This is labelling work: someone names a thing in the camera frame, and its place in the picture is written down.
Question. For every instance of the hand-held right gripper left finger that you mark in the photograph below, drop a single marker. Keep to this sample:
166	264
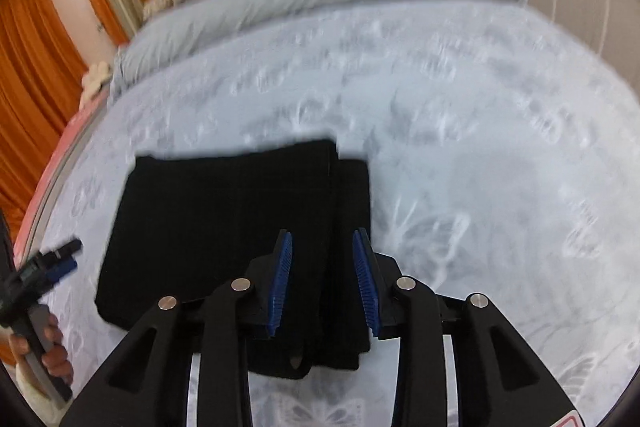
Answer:
277	287

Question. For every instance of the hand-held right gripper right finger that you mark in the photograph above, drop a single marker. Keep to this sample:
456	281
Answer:
367	287

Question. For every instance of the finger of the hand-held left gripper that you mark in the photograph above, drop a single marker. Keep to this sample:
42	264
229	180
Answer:
65	249
62	269

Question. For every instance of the black pants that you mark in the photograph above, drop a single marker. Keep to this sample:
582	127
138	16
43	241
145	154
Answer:
225	227

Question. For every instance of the person's left hand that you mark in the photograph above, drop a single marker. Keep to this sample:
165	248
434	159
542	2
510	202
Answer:
57	347

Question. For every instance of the bed with butterfly print sheet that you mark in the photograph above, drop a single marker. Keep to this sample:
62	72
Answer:
450	157

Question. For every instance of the wide orange curtain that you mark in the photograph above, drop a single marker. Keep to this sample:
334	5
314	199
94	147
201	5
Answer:
35	82

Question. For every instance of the white flower-shaped cushion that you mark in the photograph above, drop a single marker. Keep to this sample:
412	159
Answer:
96	79

